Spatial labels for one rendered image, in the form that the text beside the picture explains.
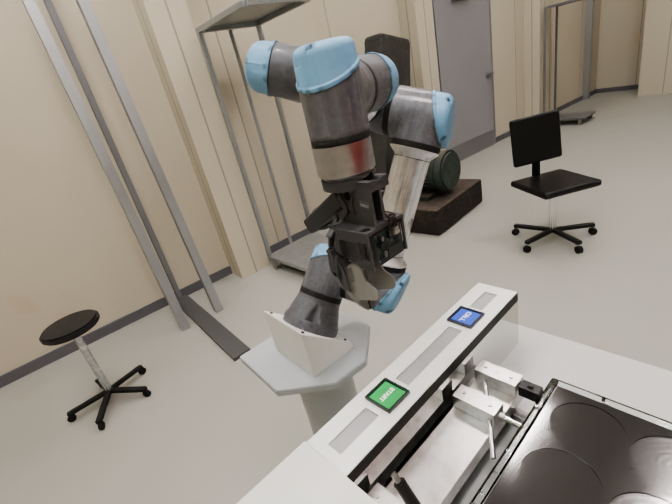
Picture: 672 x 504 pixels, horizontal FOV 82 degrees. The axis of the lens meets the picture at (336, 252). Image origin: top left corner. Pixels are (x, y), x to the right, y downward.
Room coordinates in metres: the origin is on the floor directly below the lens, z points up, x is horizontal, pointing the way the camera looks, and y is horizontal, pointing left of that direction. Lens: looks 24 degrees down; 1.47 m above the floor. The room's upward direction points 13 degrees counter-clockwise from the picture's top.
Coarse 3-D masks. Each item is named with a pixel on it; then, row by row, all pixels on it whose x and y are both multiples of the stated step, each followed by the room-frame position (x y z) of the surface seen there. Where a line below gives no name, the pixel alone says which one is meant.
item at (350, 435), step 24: (480, 288) 0.76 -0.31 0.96; (432, 336) 0.63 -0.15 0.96; (456, 336) 0.61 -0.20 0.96; (408, 360) 0.58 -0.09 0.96; (432, 360) 0.57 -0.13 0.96; (408, 384) 0.52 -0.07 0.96; (360, 408) 0.49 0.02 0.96; (408, 408) 0.47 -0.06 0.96; (336, 432) 0.45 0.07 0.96; (360, 432) 0.45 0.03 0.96; (384, 432) 0.43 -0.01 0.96; (336, 456) 0.41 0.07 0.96; (360, 456) 0.40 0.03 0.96
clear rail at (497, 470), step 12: (552, 384) 0.50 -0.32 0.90; (540, 396) 0.48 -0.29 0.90; (540, 408) 0.46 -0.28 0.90; (528, 420) 0.44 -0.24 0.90; (516, 432) 0.42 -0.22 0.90; (516, 444) 0.40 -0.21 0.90; (504, 456) 0.39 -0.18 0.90; (492, 468) 0.38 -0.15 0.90; (504, 468) 0.37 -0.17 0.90; (492, 480) 0.36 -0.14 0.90; (480, 492) 0.35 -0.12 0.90
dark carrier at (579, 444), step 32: (544, 416) 0.44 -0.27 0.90; (576, 416) 0.43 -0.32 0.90; (608, 416) 0.42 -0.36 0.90; (544, 448) 0.39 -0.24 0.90; (576, 448) 0.38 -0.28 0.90; (608, 448) 0.37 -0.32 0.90; (640, 448) 0.36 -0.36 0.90; (512, 480) 0.35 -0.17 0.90; (544, 480) 0.34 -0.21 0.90; (576, 480) 0.33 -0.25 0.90; (608, 480) 0.32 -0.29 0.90; (640, 480) 0.31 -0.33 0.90
